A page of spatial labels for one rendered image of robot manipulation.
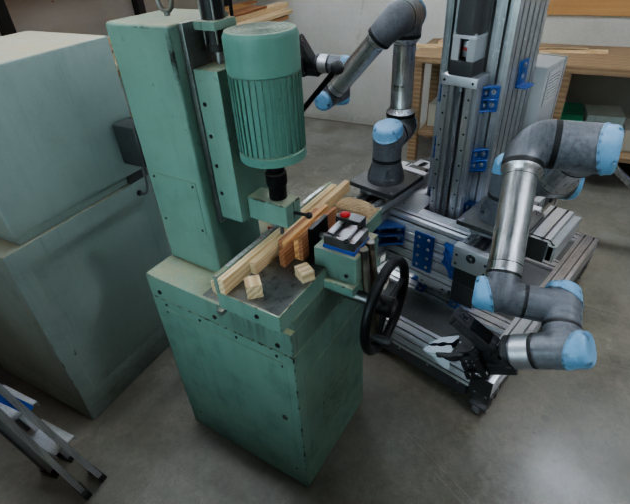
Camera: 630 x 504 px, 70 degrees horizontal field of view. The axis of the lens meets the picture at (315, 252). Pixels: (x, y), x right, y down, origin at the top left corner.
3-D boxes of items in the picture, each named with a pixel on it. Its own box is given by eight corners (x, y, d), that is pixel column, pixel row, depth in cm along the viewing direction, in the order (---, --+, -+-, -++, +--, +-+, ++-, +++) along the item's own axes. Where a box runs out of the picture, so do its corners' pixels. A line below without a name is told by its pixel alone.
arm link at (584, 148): (530, 162, 154) (560, 111, 103) (580, 167, 149) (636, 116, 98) (524, 197, 155) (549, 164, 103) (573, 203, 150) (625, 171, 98)
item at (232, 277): (225, 295, 121) (222, 281, 118) (220, 293, 122) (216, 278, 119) (336, 196, 161) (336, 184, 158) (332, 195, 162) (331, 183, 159)
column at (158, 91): (219, 276, 144) (163, 26, 102) (170, 256, 154) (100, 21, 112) (262, 240, 159) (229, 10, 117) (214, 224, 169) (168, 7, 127)
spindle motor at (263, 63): (281, 176, 110) (267, 37, 92) (226, 163, 118) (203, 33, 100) (319, 149, 122) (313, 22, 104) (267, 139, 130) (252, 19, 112)
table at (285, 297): (312, 349, 112) (310, 332, 108) (219, 308, 126) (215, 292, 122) (407, 229, 153) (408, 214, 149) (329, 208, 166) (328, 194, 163)
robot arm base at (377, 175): (381, 166, 197) (382, 145, 192) (411, 176, 189) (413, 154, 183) (360, 179, 189) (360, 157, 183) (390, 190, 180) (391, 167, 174)
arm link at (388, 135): (367, 159, 181) (367, 126, 173) (379, 146, 191) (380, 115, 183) (395, 164, 176) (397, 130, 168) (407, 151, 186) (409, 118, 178)
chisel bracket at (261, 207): (288, 233, 128) (286, 207, 123) (249, 221, 134) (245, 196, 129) (303, 221, 133) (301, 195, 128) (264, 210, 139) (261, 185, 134)
